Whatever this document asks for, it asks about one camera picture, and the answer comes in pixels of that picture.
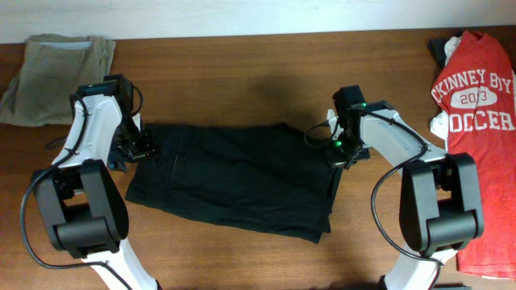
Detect folded khaki shorts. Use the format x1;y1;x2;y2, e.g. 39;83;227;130
1;34;116;127

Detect red soccer t-shirt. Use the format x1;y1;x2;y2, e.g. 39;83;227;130
431;31;515;280

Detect dark garment at table corner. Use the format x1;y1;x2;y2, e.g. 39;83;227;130
427;39;447;68

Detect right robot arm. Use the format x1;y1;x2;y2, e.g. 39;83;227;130
327;85;485;290

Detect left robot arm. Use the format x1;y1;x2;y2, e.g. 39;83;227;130
19;74;160;289

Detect black shorts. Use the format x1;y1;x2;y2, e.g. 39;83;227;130
126;123;342;243

